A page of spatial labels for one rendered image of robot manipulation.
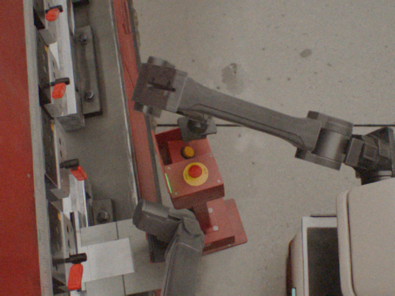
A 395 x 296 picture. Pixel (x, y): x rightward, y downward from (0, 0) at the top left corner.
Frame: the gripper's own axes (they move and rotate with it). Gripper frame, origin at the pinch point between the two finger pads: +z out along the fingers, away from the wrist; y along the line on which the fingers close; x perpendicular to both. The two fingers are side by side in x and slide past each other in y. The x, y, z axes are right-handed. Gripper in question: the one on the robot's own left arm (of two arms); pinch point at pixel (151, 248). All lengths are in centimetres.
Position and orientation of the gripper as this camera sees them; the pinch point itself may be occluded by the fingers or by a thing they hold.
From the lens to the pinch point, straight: 137.5
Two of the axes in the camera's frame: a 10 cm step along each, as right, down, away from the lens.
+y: 1.7, 9.0, -3.9
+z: -4.2, 4.2, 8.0
